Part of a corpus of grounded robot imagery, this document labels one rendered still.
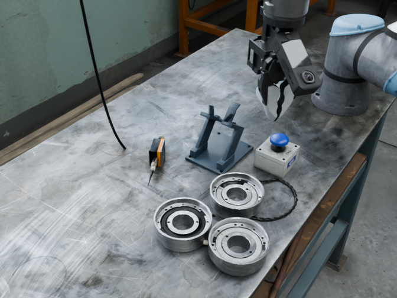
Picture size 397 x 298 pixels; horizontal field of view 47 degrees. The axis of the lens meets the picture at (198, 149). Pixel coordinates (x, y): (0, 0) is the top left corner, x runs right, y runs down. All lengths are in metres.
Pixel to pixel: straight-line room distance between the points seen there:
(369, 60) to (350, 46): 0.07
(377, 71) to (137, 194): 0.59
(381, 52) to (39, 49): 1.84
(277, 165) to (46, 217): 0.47
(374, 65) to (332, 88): 0.15
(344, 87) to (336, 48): 0.10
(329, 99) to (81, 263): 0.73
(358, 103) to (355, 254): 0.89
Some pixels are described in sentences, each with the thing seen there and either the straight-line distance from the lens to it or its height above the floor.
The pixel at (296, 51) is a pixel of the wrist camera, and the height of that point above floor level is 1.10.
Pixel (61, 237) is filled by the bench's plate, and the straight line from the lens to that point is 0.87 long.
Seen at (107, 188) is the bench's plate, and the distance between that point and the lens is 0.95.
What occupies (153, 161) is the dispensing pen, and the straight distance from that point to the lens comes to 0.96.
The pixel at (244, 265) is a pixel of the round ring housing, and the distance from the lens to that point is 0.76.
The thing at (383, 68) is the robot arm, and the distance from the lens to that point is 1.08.
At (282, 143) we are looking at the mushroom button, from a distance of 0.95.
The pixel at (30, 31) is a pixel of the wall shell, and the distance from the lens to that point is 2.47.
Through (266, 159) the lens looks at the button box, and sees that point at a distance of 0.97.
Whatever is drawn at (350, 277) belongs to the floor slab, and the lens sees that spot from 1.89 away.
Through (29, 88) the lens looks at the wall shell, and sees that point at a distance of 2.55.
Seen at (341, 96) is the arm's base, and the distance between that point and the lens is 1.20.
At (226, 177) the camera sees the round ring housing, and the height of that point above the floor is 0.83.
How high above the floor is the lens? 1.43
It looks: 37 degrees down
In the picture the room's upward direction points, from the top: 1 degrees clockwise
